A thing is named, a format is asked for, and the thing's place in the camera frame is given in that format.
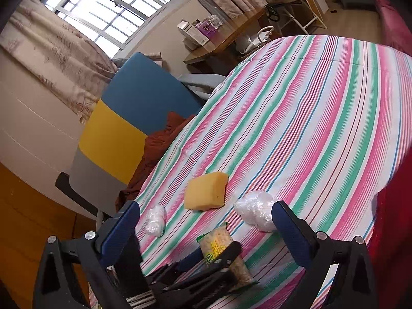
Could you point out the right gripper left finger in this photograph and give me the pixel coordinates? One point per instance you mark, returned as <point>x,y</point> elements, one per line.
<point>115,232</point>

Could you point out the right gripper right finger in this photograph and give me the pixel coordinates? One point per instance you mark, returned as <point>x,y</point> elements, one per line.
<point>298,236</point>

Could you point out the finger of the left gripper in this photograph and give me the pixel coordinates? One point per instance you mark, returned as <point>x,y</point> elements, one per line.
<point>225,254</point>
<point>176,269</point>

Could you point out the small white plastic bag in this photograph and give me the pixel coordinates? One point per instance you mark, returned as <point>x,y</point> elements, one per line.
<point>156,221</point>

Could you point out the large clear plastic bag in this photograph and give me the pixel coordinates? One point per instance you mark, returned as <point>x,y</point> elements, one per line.
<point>255,208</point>

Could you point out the yellow sponge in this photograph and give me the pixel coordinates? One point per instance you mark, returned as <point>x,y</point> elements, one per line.
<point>206,192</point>

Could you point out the dark red blanket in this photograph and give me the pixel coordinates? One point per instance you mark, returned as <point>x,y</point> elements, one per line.
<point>155,146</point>

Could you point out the striped pink green bedsheet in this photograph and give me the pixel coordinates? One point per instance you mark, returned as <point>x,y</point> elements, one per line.
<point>320,122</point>

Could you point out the grey yellow blue chair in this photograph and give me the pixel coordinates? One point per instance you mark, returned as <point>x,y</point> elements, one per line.
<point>135,104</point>

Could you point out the patterned beige curtain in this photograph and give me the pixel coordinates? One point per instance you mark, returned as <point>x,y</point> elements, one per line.
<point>64,60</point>

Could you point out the white box on desk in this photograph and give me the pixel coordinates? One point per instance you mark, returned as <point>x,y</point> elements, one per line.
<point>192,34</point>

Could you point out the wooden desk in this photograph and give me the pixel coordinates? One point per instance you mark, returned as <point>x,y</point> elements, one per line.
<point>218,54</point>

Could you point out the window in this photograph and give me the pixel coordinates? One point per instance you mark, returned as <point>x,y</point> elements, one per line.
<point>111,24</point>

